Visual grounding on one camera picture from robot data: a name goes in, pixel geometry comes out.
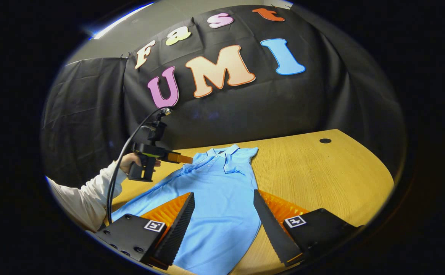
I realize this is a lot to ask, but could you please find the black backdrop cloth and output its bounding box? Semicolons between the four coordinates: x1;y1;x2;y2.
40;5;406;188

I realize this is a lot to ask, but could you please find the light blue polo T-shirt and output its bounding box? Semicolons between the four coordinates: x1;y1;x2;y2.
111;144;262;275

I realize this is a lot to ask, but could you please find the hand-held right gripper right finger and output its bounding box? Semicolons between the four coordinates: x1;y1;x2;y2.
253;189;362;267

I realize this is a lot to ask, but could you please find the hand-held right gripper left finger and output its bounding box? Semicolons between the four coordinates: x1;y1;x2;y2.
91;192;195;270

